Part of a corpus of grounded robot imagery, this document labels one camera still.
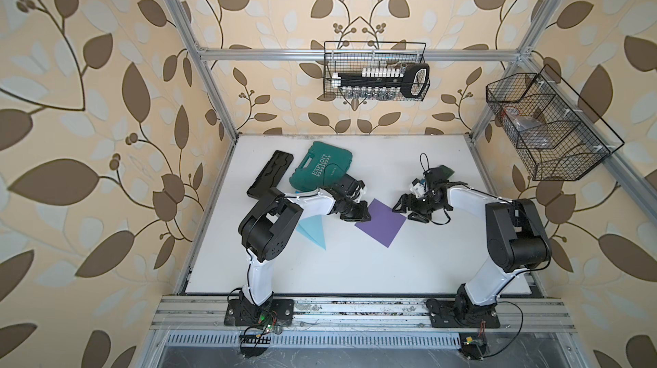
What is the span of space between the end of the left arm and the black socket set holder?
32 centimetres

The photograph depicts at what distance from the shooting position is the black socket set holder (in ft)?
2.70

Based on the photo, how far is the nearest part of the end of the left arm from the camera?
0.74 m
